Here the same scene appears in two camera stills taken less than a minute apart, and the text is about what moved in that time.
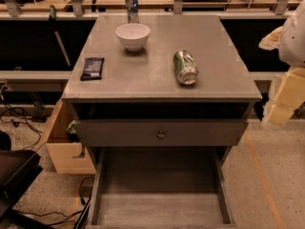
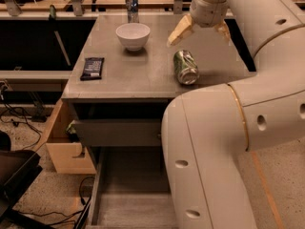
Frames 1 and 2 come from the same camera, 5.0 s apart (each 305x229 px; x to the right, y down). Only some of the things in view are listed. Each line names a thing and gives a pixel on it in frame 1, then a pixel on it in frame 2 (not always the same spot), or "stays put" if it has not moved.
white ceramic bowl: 133,35 stays put
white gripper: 294,40 → 208,13
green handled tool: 52,16 stays put
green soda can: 186,68 stays put
